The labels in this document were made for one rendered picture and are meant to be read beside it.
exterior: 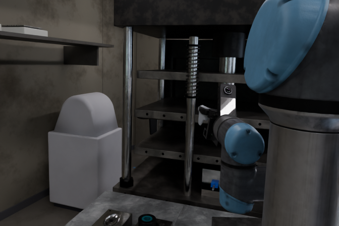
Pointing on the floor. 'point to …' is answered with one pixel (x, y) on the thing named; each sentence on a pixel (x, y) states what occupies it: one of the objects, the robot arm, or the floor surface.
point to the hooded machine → (84, 151)
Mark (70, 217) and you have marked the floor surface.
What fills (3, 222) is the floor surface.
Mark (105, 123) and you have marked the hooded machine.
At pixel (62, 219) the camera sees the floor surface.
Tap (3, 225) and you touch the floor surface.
